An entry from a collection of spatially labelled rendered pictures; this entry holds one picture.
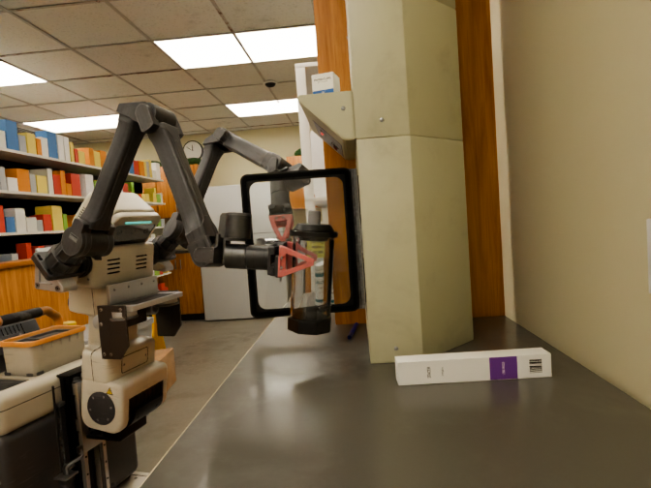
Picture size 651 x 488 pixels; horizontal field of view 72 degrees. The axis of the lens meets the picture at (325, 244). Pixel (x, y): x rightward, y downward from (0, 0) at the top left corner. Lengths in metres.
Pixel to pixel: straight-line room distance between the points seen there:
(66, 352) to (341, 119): 1.30
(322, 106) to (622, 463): 0.76
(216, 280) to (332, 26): 5.03
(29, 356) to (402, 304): 1.25
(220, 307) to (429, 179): 5.37
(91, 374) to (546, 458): 1.29
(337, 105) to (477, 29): 0.60
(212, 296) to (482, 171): 5.17
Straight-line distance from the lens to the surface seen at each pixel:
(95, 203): 1.31
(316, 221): 0.99
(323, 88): 1.04
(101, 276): 1.49
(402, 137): 0.95
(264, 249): 1.00
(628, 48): 0.90
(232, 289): 6.10
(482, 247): 1.35
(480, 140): 1.37
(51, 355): 1.80
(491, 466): 0.63
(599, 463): 0.67
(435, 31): 1.10
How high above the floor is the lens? 1.25
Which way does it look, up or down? 3 degrees down
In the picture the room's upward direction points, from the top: 4 degrees counter-clockwise
